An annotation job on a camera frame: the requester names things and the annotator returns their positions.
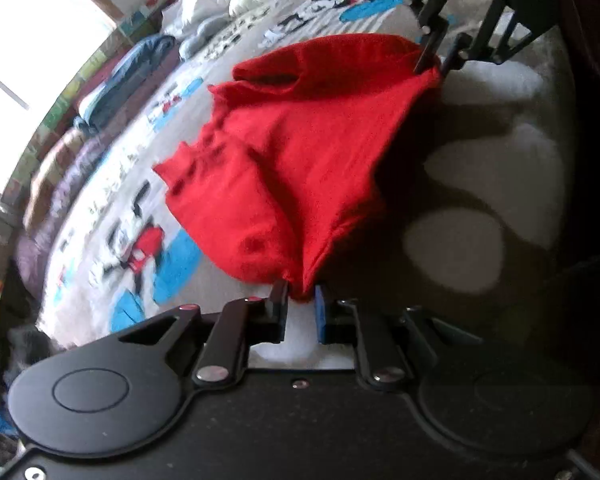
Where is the colourful foam bed barrier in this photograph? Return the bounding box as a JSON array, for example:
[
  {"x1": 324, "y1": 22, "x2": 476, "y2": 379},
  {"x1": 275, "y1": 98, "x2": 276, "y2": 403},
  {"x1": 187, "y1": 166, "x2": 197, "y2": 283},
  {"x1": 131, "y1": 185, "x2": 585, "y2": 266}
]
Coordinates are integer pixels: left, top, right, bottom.
[{"x1": 1, "y1": 0, "x2": 168, "y2": 207}]

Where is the Mickey Mouse grey blanket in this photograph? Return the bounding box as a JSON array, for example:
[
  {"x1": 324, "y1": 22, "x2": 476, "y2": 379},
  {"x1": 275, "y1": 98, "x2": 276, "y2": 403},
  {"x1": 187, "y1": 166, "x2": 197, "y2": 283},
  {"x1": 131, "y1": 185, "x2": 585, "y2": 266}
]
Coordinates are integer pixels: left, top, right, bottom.
[{"x1": 36, "y1": 0, "x2": 570, "y2": 370}]

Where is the purple quilt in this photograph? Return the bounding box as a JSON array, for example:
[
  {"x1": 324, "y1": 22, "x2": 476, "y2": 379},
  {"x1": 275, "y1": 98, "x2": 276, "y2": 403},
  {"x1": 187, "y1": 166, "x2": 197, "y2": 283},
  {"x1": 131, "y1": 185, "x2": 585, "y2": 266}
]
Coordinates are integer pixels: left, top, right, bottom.
[{"x1": 14, "y1": 50, "x2": 180, "y2": 300}]

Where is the red knit sweater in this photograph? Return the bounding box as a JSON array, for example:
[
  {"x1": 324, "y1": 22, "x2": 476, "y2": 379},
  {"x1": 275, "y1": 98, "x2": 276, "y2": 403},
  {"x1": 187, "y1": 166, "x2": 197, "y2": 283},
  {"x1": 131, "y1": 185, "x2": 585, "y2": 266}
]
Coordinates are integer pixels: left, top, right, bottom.
[{"x1": 155, "y1": 34, "x2": 441, "y2": 301}]

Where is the patterned beige pillow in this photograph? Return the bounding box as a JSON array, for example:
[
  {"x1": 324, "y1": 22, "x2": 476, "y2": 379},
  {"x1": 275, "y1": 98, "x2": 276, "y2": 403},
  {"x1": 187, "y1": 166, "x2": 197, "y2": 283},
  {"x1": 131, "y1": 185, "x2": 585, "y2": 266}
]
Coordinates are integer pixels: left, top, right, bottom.
[{"x1": 22, "y1": 127, "x2": 86, "y2": 233}]

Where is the light blue plush toy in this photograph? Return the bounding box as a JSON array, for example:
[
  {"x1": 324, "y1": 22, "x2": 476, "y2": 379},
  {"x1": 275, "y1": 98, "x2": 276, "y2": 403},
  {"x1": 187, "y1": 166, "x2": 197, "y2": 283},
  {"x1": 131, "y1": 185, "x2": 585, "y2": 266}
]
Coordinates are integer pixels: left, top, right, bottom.
[{"x1": 178, "y1": 13, "x2": 230, "y2": 62}]

